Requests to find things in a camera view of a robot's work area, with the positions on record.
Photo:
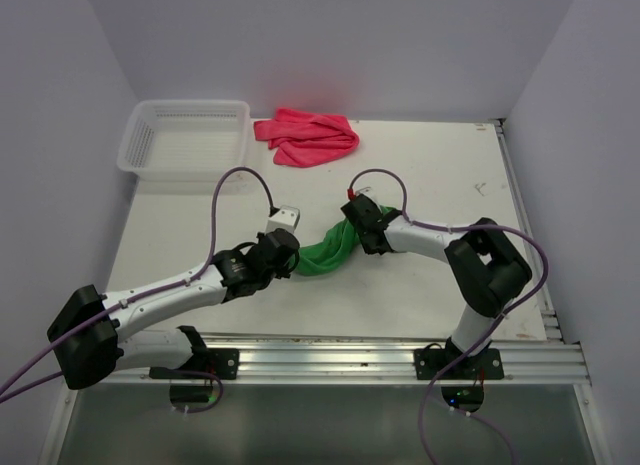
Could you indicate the pink towel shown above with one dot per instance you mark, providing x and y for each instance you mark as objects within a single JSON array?
[{"x": 304, "y": 140}]

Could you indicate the white plastic basket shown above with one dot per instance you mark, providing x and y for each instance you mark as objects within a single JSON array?
[{"x": 185, "y": 140}]

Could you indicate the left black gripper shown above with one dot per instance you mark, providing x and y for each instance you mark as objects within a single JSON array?
[{"x": 283, "y": 271}]

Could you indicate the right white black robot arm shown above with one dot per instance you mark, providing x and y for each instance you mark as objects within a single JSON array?
[{"x": 488, "y": 269}]

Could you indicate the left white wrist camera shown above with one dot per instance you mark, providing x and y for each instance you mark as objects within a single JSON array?
[{"x": 284, "y": 217}]

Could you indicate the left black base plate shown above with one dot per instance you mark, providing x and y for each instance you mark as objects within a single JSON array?
[{"x": 220, "y": 362}]

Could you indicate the green towel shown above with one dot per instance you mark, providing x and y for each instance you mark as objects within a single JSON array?
[{"x": 340, "y": 241}]

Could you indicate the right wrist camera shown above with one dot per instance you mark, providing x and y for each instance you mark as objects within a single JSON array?
[{"x": 365, "y": 191}]

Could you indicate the aluminium mounting rail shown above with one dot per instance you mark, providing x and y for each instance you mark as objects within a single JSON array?
[{"x": 307, "y": 360}]

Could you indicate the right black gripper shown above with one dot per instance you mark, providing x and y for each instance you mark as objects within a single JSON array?
[{"x": 367, "y": 249}]

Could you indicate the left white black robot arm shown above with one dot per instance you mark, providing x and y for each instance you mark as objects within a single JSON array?
[{"x": 96, "y": 334}]

